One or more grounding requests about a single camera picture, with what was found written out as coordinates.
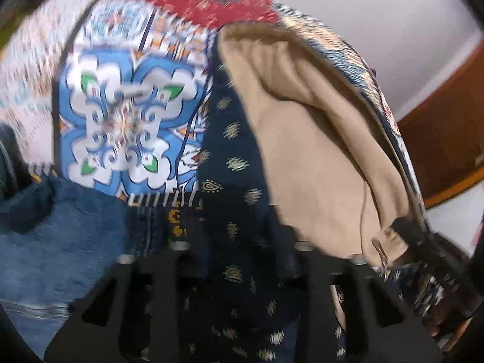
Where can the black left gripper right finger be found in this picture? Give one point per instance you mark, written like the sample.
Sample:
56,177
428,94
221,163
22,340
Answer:
379,327

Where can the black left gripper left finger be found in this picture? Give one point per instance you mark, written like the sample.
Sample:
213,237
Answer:
135,315

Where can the navy patterned hooded garment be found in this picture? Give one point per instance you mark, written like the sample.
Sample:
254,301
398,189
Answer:
293,153

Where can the blue denim jeans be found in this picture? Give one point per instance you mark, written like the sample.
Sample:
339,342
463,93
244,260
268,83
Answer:
58,239

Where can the brown wooden door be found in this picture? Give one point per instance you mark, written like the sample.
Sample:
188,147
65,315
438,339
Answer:
444,134

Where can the colourful patchwork bedspread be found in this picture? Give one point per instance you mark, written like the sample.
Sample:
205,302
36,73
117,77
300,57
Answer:
113,95

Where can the green storage box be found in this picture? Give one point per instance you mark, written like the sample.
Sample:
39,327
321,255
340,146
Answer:
8,28

